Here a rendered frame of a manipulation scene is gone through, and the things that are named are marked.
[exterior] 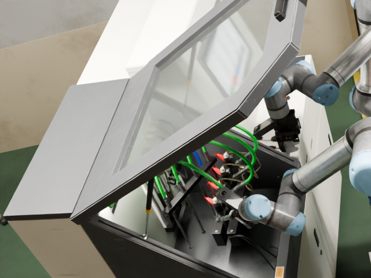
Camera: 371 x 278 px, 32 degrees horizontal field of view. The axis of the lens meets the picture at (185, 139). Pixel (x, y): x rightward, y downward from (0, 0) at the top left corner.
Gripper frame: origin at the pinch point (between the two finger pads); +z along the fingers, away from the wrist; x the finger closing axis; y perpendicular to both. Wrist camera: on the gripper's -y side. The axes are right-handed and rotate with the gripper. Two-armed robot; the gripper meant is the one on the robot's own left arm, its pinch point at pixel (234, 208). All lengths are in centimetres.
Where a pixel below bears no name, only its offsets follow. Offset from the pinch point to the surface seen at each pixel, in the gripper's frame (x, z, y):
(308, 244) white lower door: 15, 47, 39
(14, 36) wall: 28, 209, -172
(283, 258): -1.0, 12.7, 27.0
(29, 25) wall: 39, 200, -166
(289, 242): 5.5, 16.1, 26.0
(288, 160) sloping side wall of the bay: 36, 36, 9
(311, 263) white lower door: 10, 50, 46
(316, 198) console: 38, 66, 33
